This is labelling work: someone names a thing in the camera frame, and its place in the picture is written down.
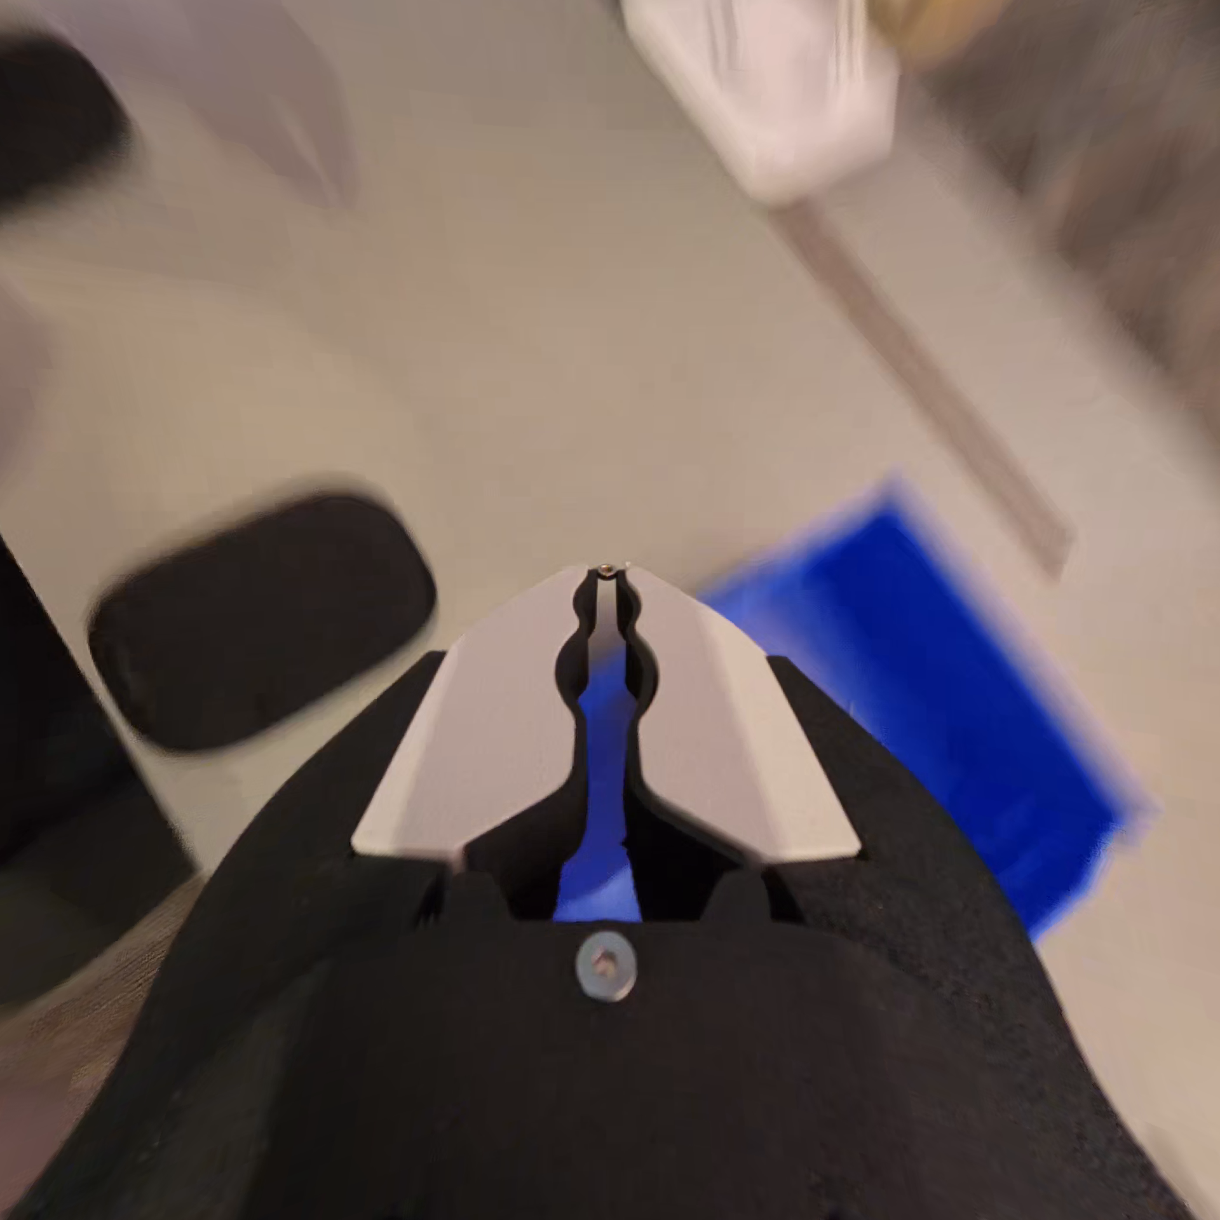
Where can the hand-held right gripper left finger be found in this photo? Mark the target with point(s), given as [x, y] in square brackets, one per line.
[486, 733]

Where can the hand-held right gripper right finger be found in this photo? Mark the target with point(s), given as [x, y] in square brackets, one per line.
[734, 743]

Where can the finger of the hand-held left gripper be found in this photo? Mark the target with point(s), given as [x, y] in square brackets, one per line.
[239, 67]

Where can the blue plastic bin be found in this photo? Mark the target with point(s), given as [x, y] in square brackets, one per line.
[916, 666]

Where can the black padded wrist rest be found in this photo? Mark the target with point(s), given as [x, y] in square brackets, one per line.
[268, 618]

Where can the person's black clothing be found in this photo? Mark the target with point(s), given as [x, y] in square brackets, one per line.
[67, 762]

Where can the instruction sign on white stand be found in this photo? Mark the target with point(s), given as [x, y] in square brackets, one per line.
[782, 85]

